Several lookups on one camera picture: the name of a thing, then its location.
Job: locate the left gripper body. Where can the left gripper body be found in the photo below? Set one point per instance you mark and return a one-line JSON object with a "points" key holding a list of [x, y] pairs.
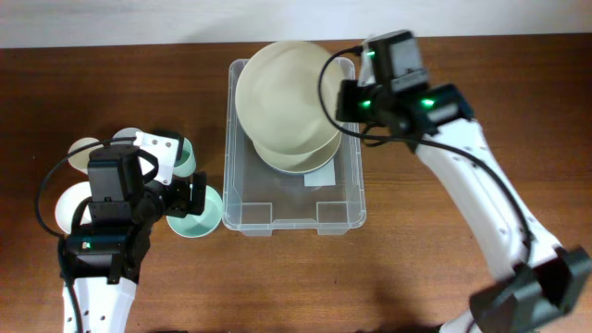
{"points": [[175, 198]]}

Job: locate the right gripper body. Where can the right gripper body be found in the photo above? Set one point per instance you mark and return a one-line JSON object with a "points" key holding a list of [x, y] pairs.
{"points": [[363, 104]]}

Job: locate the mint green plastic cup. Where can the mint green plastic cup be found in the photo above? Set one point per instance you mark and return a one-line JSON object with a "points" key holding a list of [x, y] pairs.
{"points": [[185, 163]]}

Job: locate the grey plastic cup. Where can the grey plastic cup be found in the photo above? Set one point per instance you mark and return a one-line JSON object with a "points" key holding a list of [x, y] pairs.
{"points": [[126, 133]]}

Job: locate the beige bowl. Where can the beige bowl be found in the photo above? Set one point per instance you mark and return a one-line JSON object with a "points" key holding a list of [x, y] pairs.
{"points": [[289, 88]]}

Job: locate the cream plastic cup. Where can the cream plastic cup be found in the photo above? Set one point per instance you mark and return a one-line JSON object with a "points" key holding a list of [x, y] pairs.
{"points": [[80, 160]]}

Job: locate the white small bowl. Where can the white small bowl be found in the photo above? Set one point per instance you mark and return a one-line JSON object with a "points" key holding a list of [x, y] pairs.
{"points": [[68, 202]]}

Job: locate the dark blue bowl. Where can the dark blue bowl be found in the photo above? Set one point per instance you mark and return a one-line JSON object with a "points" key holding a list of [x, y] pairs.
{"points": [[295, 173]]}

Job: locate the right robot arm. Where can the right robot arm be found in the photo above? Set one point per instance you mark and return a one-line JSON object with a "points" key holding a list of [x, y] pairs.
{"points": [[536, 280]]}

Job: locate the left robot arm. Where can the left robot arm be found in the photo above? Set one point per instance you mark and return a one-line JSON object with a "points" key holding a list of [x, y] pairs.
{"points": [[132, 187]]}

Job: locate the mint green small bowl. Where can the mint green small bowl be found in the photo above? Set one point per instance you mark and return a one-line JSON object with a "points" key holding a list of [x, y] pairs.
{"points": [[193, 226]]}

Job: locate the clear plastic storage bin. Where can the clear plastic storage bin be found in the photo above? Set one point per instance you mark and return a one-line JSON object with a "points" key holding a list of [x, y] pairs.
{"points": [[259, 200]]}

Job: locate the white label in bin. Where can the white label in bin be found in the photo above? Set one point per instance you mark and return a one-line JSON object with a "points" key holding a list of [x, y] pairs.
{"points": [[322, 177]]}

